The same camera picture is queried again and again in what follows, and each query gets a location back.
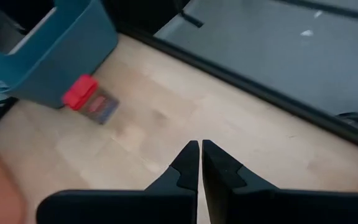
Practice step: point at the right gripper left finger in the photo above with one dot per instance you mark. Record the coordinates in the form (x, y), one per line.
(166, 205)

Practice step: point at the red-lidded smoked paprika tin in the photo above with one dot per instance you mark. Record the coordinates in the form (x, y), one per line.
(85, 96)

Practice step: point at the black aluminium table frame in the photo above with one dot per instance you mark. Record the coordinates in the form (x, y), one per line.
(259, 90)

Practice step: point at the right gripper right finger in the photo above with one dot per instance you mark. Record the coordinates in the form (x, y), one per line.
(259, 205)

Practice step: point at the teal plastic bin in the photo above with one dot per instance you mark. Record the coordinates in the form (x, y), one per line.
(73, 46)

